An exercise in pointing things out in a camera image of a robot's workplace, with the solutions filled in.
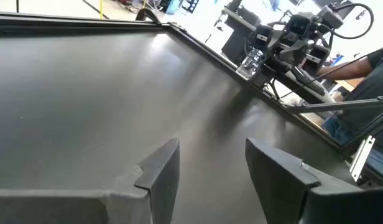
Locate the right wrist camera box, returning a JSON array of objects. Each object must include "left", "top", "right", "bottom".
[{"left": 286, "top": 14, "right": 313, "bottom": 37}]

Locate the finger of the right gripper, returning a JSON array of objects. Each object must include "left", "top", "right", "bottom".
[
  {"left": 238, "top": 24, "right": 274, "bottom": 78},
  {"left": 303, "top": 45, "right": 331, "bottom": 75}
]

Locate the person's forearm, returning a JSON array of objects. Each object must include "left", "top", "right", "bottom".
[{"left": 315, "top": 55, "right": 374, "bottom": 81}]

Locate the silver metal bracket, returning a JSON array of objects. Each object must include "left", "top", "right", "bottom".
[{"left": 349, "top": 135, "right": 376, "bottom": 183}]

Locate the black diagonal frame strut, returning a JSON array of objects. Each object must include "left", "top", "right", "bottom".
[{"left": 284, "top": 95, "right": 383, "bottom": 114}]

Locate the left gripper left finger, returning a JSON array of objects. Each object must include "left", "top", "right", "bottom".
[{"left": 0, "top": 138, "right": 181, "bottom": 224}]

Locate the black curved frame hook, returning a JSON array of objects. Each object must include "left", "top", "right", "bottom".
[{"left": 134, "top": 7, "right": 162, "bottom": 24}]

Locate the black computer case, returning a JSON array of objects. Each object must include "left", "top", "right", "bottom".
[{"left": 221, "top": 6, "right": 262, "bottom": 66}]

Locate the black frame bar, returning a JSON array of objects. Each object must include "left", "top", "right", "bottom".
[{"left": 339, "top": 107, "right": 383, "bottom": 151}]

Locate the black keyboard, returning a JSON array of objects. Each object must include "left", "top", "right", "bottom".
[{"left": 289, "top": 65, "right": 326, "bottom": 96}]

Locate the person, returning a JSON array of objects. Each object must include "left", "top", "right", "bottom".
[{"left": 315, "top": 46, "right": 383, "bottom": 183}]

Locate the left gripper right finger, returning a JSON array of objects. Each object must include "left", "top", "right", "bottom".
[{"left": 245, "top": 138, "right": 383, "bottom": 224}]

